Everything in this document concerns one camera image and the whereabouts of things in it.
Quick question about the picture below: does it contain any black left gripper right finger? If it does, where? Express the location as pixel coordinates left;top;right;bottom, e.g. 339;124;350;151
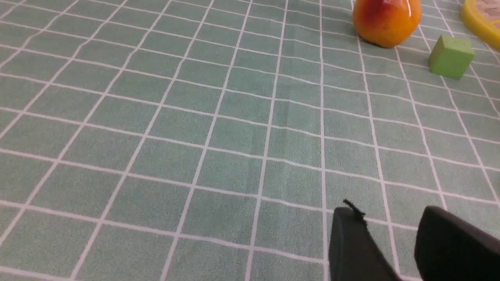
414;206;500;281

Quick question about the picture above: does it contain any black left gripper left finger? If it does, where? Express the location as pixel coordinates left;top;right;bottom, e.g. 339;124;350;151
329;199;400;281

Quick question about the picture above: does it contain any yellow woven steamer lid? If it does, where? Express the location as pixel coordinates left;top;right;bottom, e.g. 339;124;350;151
459;0;500;50

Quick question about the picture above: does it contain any green cube block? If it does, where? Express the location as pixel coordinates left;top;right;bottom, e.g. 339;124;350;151
428;34;475;80

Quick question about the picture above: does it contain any orange red pear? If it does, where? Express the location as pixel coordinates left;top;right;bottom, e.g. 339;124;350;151
352;0;422;48

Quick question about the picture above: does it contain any green checkered tablecloth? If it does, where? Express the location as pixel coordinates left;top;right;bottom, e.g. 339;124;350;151
0;0;500;281

